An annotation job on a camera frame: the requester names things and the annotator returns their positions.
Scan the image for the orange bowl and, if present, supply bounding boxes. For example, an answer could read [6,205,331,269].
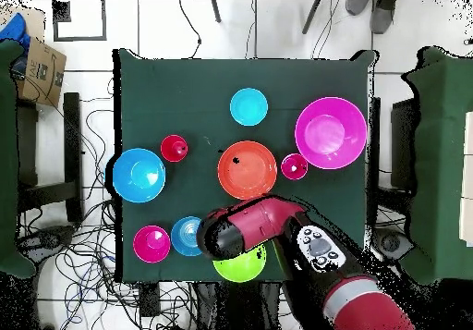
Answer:
[216,140,279,201]

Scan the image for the small blue ridged bowl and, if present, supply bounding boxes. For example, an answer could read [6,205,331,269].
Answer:
[229,87,270,128]

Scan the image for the medium blue bowl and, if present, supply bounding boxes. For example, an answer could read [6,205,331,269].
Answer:
[170,215,204,258]

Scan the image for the red cup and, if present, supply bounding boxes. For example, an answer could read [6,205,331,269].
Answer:
[280,153,309,181]
[159,134,189,164]

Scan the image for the green bowl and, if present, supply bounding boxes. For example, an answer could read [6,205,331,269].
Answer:
[212,243,268,284]

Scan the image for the large blue bowl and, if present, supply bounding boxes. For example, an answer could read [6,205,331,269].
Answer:
[112,147,167,204]

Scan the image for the large pink bowl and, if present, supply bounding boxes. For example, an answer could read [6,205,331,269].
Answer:
[294,96,369,171]

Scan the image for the dark green tablecloth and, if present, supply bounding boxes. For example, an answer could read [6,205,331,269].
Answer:
[112,47,378,284]

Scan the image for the small red bowl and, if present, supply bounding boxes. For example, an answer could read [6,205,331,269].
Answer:
[132,225,172,264]

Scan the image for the black metal stand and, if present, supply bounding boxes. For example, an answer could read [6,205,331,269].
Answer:
[369,96,418,198]
[16,92,84,224]

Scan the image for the green cloth covered table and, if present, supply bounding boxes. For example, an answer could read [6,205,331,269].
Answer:
[0,38,38,279]
[402,46,473,286]

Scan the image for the grey shoe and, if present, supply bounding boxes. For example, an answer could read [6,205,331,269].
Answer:
[370,0,397,35]
[345,0,370,16]

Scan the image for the printed cardboard box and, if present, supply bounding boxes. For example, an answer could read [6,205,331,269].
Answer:
[16,35,68,108]

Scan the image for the white box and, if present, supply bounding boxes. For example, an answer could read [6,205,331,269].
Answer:
[458,111,473,248]

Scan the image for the plain cardboard box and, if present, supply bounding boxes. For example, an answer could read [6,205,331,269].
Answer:
[0,5,47,43]

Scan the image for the blue bag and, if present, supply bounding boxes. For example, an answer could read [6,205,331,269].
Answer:
[0,12,31,55]

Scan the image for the black floor cable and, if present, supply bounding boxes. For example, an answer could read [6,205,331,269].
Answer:
[178,0,203,59]

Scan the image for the black pedestal foot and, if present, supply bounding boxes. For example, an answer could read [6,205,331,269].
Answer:
[370,226,415,266]
[18,225,77,261]

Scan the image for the tangle of floor cables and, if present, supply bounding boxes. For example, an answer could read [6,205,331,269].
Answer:
[21,78,208,330]

